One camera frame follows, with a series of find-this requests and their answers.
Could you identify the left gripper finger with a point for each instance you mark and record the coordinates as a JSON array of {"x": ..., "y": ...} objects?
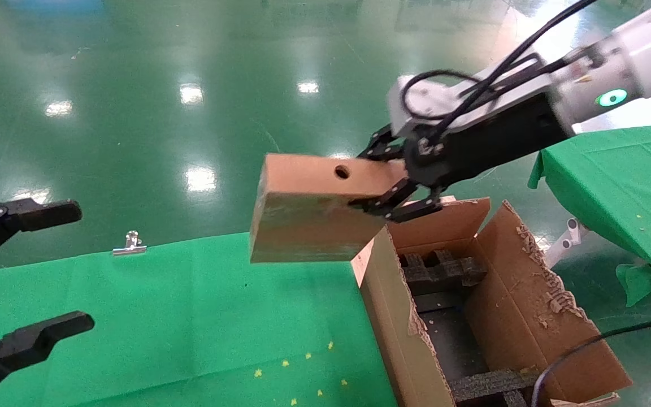
[
  {"x": 26, "y": 342},
  {"x": 43, "y": 215}
]

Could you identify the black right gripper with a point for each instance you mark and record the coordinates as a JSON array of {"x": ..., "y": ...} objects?
[{"x": 489, "y": 141}]

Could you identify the small cardboard box with hole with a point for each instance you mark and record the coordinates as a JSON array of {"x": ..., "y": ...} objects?
[{"x": 303, "y": 226}]

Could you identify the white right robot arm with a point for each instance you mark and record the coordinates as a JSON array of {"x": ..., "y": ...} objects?
[{"x": 647, "y": 51}]

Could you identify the large open cardboard carton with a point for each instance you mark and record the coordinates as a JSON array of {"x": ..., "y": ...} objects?
[{"x": 500, "y": 316}]

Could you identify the silver binder clip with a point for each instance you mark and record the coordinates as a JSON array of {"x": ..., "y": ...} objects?
[{"x": 129, "y": 250}]

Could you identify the large green tablecloth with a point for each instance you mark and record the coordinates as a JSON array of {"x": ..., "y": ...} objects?
[{"x": 161, "y": 316}]

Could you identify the white table leg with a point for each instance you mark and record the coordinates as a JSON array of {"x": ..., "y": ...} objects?
[{"x": 568, "y": 237}]

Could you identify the green tablecloth with drape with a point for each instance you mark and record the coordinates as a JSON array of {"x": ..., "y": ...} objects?
[{"x": 630, "y": 181}]

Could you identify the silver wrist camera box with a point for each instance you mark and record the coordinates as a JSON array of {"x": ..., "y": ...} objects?
[{"x": 444, "y": 96}]

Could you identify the grey camera mounting bracket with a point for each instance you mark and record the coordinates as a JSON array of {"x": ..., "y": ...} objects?
[{"x": 523, "y": 85}]

